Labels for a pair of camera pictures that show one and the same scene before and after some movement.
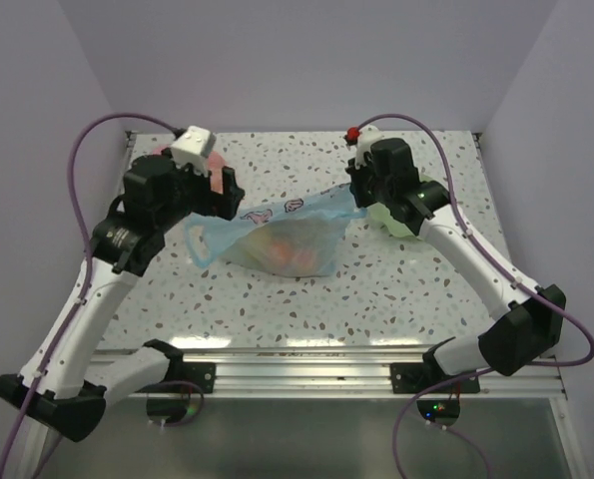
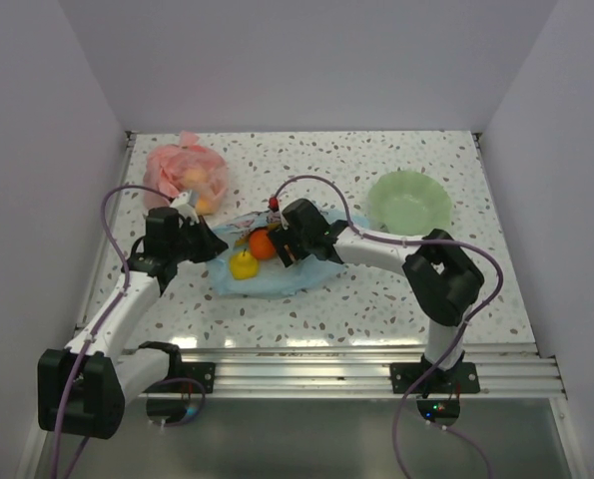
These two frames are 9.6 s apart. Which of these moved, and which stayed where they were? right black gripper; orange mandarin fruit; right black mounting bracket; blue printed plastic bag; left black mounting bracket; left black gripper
Moved: right black gripper; left black gripper; orange mandarin fruit; blue printed plastic bag
Stayed: left black mounting bracket; right black mounting bracket
